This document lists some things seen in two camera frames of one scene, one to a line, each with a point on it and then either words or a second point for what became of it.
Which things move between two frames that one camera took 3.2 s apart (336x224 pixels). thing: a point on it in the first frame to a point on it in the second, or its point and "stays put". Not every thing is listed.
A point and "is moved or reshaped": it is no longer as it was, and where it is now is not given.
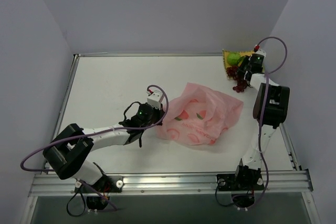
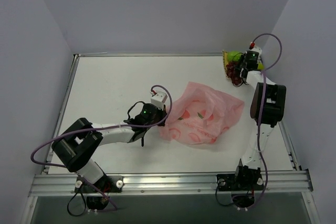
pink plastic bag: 198,116 stays put
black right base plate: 240,182 stays put
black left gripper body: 158,114 stays put
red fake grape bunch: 242,84 is moved or reshaped
